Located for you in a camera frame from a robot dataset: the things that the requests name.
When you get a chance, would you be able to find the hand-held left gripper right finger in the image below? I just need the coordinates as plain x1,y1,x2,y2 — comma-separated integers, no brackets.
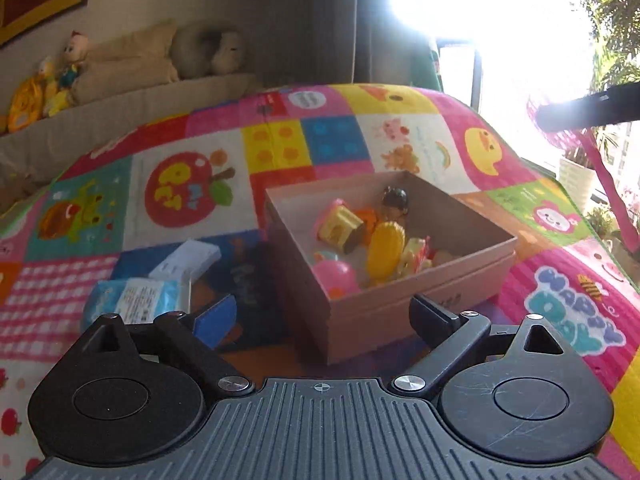
389,294,568,400

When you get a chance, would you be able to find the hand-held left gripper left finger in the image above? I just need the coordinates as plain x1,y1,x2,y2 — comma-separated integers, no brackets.
87,294,253,401

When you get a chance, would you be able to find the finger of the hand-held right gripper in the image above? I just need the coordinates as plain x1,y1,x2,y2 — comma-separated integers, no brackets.
536,82,640,132

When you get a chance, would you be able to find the blue white tissue pack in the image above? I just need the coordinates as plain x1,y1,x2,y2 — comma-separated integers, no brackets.
81,277,193,332
148,239,222,286

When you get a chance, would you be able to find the pink cardboard box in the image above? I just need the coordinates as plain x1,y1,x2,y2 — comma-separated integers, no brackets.
263,170,519,365

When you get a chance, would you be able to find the yellow toy corn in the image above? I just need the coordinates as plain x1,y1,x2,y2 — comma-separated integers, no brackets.
366,221,407,282

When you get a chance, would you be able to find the pink pig toy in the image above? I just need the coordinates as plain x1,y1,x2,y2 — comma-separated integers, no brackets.
312,259,359,297

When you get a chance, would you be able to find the orange plastic toy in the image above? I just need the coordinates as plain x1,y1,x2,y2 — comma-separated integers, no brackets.
359,207,387,247

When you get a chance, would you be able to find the black doll keychain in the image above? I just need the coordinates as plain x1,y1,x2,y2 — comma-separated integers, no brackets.
382,186,412,224

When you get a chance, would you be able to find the pale yellow block toy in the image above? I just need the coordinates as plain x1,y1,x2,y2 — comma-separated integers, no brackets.
314,199,367,254

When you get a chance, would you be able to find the white flower pot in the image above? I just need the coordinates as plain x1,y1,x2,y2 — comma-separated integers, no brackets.
557,152,599,214

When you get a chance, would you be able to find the green palm plant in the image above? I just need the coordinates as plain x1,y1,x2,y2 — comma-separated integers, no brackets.
569,0,640,87

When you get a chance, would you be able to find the colourful printed play mat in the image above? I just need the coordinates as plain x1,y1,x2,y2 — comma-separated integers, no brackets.
0,82,640,480

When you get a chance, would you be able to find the beige sofa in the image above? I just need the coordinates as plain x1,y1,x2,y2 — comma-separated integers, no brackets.
0,72,261,213

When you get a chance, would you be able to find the grey curtain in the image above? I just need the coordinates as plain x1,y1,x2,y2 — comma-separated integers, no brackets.
306,0,442,93

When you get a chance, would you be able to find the grey plush pillow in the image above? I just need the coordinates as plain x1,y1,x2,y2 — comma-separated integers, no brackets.
170,22,247,81

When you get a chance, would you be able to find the beige pillow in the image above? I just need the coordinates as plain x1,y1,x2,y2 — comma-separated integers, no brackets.
71,20,180,107

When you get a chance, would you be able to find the yellow plush toy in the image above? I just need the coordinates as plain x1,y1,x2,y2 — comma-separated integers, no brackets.
6,57,47,134

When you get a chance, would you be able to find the green yellow plush doll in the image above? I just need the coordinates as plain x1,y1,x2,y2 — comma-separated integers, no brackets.
44,30,90,117

